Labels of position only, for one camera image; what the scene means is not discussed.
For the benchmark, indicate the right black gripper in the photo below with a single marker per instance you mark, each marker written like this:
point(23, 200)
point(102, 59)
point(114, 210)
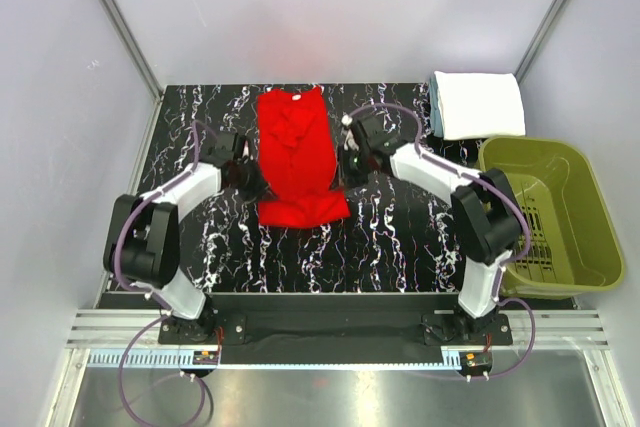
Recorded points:
point(343, 179)

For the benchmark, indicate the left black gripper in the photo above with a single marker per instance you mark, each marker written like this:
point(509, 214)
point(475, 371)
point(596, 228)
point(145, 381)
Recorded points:
point(260, 191)

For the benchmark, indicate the red t-shirt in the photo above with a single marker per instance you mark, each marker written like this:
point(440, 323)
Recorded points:
point(298, 161)

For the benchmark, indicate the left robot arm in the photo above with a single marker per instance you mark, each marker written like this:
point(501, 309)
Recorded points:
point(143, 251)

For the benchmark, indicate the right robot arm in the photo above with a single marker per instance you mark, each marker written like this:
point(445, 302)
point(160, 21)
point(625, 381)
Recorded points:
point(490, 227)

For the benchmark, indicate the light blue folded t-shirt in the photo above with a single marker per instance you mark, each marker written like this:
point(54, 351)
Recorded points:
point(434, 102)

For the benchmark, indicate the white folded t-shirt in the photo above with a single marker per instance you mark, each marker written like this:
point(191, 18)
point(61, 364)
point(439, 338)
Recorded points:
point(480, 105)

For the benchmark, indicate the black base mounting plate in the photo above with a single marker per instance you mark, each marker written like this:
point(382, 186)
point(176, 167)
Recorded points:
point(432, 318)

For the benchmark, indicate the olive green plastic basket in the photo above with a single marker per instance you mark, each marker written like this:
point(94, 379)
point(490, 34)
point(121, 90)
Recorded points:
point(574, 248)

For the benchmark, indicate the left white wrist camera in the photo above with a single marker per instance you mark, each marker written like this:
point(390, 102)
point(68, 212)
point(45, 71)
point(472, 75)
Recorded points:
point(226, 148)

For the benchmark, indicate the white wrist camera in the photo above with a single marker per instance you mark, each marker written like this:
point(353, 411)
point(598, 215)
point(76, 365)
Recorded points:
point(226, 148)
point(366, 134)

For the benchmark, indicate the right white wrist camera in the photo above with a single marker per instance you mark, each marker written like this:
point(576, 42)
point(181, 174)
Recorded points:
point(366, 134)

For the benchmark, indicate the aluminium frame rail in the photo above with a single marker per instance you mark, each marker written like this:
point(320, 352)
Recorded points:
point(555, 329)

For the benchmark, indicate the white slotted cable duct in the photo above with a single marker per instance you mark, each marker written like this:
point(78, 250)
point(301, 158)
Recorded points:
point(228, 358)

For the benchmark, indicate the left aluminium corner post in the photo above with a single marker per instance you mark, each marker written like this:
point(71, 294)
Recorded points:
point(132, 47)

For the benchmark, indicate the aluminium corner post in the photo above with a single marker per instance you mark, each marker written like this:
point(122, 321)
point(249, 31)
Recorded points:
point(543, 32)
point(132, 47)

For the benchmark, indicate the right aluminium corner post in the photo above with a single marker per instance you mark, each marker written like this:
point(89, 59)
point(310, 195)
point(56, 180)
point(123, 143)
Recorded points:
point(543, 32)

